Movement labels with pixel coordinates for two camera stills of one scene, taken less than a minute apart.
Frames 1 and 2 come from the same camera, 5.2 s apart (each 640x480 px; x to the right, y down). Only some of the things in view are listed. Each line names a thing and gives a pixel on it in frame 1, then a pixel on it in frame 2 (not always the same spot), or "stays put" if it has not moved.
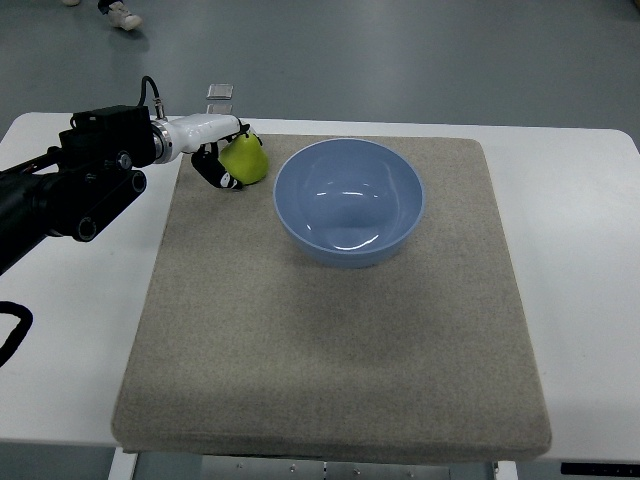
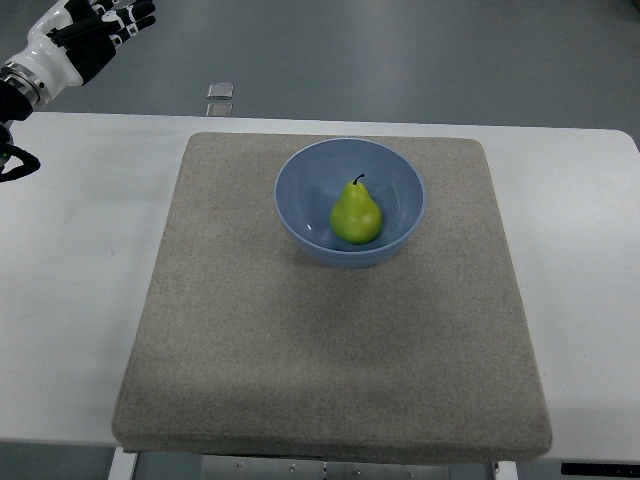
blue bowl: (348, 202) stays put
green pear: (245, 159) → (355, 218)
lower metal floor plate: (219, 109) stays put
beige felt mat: (248, 343) stays put
